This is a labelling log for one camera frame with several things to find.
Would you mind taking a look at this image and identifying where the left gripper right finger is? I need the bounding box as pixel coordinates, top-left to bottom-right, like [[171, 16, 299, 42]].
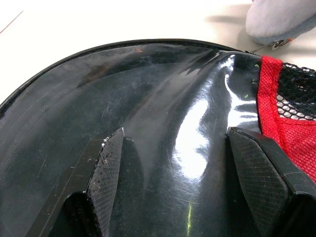
[[227, 126, 316, 237]]

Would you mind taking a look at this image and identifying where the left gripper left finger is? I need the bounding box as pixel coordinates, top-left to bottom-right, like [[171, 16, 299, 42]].
[[26, 126, 124, 237]]

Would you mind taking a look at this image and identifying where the black and red paddle case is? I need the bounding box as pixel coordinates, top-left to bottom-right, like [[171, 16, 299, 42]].
[[0, 38, 316, 237]]

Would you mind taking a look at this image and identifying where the black rubber table tennis paddle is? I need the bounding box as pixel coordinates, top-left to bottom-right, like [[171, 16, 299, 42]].
[[0, 45, 260, 237]]

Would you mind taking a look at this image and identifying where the pale blue plush pendant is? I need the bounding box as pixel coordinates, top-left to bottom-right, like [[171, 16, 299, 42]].
[[245, 0, 316, 51]]

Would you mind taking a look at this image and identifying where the cream table cover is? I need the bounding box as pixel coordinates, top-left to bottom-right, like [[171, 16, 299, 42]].
[[0, 0, 316, 106]]

